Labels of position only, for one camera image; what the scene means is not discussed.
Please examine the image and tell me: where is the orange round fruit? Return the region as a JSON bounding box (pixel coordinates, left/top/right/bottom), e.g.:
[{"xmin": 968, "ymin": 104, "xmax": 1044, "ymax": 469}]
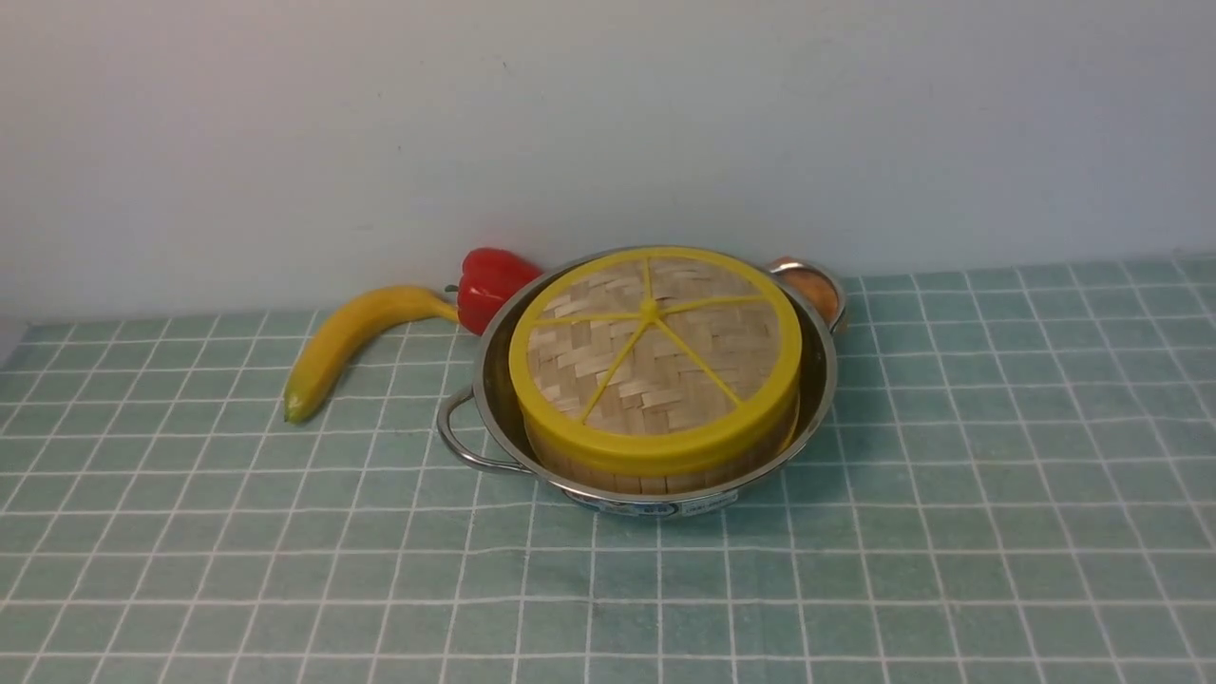
[{"xmin": 766, "ymin": 256, "xmax": 848, "ymax": 333}]

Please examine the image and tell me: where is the bamboo steamer basket yellow rim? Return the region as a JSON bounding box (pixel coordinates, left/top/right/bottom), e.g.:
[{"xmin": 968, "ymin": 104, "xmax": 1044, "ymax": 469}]
[{"xmin": 525, "ymin": 399, "xmax": 803, "ymax": 495}]

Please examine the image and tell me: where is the yellow banana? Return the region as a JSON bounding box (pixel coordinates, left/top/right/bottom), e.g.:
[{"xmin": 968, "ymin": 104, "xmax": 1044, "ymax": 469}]
[{"xmin": 282, "ymin": 286, "xmax": 458, "ymax": 425}]

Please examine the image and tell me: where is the woven bamboo steamer lid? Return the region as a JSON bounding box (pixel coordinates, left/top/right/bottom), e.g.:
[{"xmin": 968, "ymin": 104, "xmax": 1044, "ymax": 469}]
[{"xmin": 505, "ymin": 247, "xmax": 804, "ymax": 470}]

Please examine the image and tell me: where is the stainless steel pot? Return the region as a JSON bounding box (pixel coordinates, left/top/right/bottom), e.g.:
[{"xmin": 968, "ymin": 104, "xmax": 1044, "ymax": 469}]
[{"xmin": 437, "ymin": 246, "xmax": 848, "ymax": 518}]

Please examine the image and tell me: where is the red bell pepper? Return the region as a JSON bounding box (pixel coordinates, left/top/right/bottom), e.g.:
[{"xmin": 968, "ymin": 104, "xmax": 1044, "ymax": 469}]
[{"xmin": 445, "ymin": 247, "xmax": 544, "ymax": 336}]

